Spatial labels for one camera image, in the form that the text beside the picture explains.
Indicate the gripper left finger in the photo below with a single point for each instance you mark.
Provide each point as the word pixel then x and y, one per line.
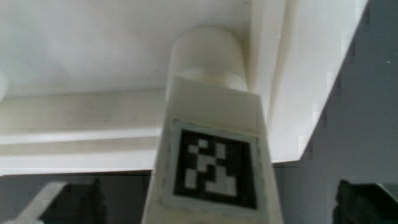
pixel 66 204

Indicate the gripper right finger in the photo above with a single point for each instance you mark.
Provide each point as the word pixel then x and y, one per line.
pixel 366 203

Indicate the white square table top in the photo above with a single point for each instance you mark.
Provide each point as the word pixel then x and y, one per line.
pixel 83 63

